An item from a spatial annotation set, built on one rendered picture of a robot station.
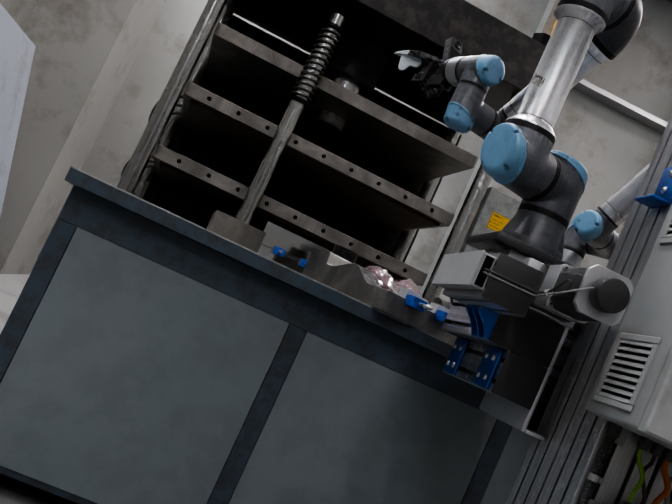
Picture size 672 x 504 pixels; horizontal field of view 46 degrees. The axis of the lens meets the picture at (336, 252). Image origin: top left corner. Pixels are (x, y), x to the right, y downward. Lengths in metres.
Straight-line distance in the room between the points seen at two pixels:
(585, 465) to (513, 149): 0.64
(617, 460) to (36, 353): 1.35
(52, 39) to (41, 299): 4.99
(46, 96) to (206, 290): 4.91
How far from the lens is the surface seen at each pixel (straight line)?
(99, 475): 2.15
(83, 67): 6.86
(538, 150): 1.75
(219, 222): 2.22
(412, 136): 3.09
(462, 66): 2.06
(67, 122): 6.79
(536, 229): 1.79
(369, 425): 2.18
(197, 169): 2.91
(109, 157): 9.76
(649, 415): 1.32
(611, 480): 1.54
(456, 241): 3.01
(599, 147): 10.77
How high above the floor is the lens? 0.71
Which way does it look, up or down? 5 degrees up
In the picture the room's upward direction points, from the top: 25 degrees clockwise
